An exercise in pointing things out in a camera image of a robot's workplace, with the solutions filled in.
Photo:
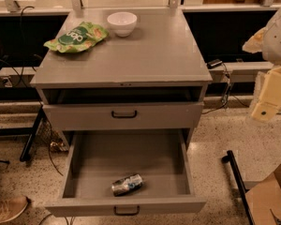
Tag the cardboard box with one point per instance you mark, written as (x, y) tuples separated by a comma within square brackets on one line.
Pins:
[(264, 199)]

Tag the black drawer handle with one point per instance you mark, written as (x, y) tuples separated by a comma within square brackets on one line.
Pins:
[(124, 115), (126, 211)]

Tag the open grey lower drawer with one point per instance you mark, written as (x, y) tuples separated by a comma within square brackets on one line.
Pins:
[(99, 158)]

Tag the black lower drawer handle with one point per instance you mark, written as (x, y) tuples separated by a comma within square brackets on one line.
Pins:
[(126, 211)]

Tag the closed grey upper drawer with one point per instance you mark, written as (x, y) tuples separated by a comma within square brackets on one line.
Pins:
[(98, 116)]

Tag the black metal stand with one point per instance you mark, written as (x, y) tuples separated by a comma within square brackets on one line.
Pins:
[(230, 158)]

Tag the white ceramic bowl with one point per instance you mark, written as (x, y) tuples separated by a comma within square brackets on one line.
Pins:
[(122, 23)]

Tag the small black device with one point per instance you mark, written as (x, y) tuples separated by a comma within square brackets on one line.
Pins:
[(214, 64)]

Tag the grey drawer cabinet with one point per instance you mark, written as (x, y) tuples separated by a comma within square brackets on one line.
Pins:
[(159, 62)]

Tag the black table leg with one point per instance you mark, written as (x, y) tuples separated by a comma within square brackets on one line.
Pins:
[(25, 156)]

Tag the silver redbull can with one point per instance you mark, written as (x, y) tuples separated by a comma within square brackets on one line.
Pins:
[(126, 185)]

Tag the beige sneaker shoe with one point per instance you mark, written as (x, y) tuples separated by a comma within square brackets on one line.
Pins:
[(12, 208)]

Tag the green snack bag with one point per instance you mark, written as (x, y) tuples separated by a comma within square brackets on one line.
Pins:
[(79, 39)]

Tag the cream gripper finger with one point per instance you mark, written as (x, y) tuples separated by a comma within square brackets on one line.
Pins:
[(267, 98), (255, 43)]

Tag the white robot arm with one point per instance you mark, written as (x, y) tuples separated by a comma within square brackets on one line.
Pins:
[(271, 51)]

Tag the black upper drawer handle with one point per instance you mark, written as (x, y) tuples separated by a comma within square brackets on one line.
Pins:
[(124, 115)]

